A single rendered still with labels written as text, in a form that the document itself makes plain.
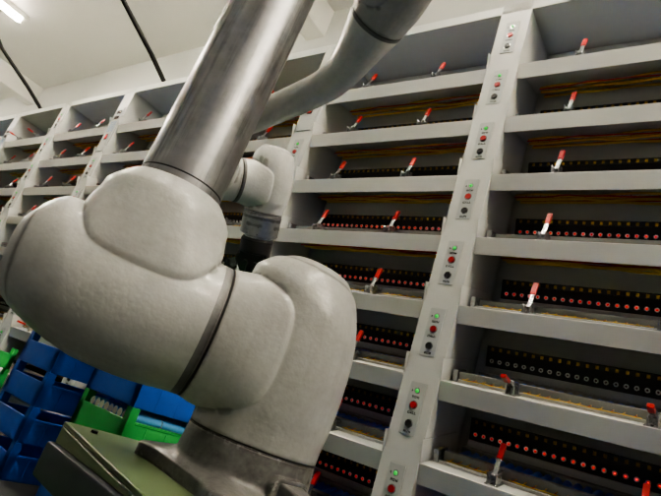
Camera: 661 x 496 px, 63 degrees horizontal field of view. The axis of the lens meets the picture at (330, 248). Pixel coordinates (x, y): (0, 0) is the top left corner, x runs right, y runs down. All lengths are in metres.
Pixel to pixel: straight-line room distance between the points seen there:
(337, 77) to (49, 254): 0.61
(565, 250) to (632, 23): 0.81
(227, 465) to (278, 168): 0.76
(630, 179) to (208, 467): 1.13
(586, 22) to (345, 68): 1.06
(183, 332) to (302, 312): 0.13
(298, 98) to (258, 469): 0.67
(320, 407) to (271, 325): 0.10
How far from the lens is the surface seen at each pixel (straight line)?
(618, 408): 1.26
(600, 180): 1.42
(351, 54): 0.97
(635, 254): 1.32
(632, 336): 1.25
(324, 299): 0.60
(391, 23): 0.92
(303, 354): 0.58
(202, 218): 0.59
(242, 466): 0.59
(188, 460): 0.61
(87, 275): 0.56
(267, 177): 1.19
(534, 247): 1.36
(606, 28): 1.91
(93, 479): 0.59
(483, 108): 1.65
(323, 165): 2.00
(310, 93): 1.02
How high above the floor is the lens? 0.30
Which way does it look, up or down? 19 degrees up
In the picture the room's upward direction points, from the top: 19 degrees clockwise
